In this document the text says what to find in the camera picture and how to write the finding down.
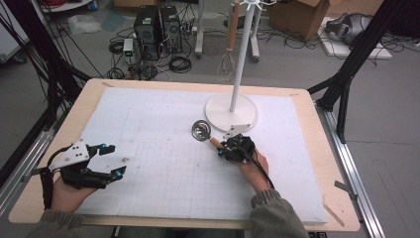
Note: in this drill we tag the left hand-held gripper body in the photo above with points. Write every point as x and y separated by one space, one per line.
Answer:
74 157

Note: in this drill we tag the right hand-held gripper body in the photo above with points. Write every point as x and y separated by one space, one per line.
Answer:
242 148

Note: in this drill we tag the white foam board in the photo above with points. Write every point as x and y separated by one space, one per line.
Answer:
165 132

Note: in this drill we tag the small white device green display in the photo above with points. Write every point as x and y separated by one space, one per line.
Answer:
128 46

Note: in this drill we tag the white slab on floor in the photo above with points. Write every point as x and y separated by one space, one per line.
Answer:
379 51

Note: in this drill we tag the grey headset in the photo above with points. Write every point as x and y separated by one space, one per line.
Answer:
350 28

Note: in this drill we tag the person's right hand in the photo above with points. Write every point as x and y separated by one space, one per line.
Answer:
256 172

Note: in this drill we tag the slim black computer tower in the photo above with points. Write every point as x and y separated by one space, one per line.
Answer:
171 29

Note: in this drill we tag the aluminium rail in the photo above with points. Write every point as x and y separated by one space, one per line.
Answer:
20 172
356 172

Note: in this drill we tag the grey metal bracket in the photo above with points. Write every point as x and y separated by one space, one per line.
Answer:
29 174
345 188

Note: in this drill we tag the large black computer tower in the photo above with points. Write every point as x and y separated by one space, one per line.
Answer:
147 33

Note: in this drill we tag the brown cardboard box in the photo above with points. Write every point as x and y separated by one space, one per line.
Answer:
297 16

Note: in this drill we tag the white utensil rack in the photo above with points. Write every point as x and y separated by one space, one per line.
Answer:
224 112

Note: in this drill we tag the clear plastic bag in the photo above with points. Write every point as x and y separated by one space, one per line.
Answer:
84 23

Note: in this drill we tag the thin wooden stick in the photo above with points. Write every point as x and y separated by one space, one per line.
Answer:
333 214

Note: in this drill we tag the white stand leg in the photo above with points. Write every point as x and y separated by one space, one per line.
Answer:
255 43
199 33

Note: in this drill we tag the black frame struts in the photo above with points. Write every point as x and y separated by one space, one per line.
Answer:
43 49
356 49

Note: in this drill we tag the person's left hand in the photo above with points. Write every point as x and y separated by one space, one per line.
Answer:
67 198

